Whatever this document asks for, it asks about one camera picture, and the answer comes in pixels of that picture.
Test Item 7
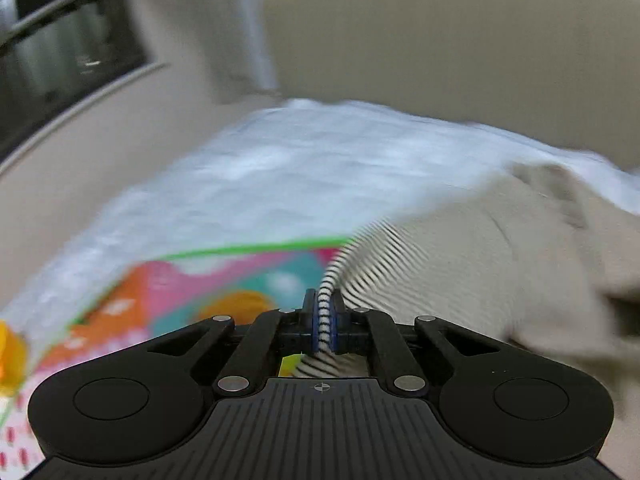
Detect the beige striped knit sweater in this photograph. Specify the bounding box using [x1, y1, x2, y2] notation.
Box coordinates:
[292, 161, 640, 380]

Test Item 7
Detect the colourful cartoon play mat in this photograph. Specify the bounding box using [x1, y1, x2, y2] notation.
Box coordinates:
[1, 238, 343, 479]

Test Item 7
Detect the white quilted bed cover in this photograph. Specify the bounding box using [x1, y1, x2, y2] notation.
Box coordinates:
[1, 100, 639, 327]

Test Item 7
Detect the orange yellow plastic cup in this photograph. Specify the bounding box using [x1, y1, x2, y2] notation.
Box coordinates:
[0, 321, 28, 396]

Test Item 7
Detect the grey curtain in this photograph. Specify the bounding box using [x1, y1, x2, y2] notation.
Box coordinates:
[128, 0, 277, 104]

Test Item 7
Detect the beige padded headboard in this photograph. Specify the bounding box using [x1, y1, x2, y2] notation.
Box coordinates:
[264, 0, 639, 169]

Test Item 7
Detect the dark window with railing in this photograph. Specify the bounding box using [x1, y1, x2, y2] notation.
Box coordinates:
[1, 0, 149, 158]

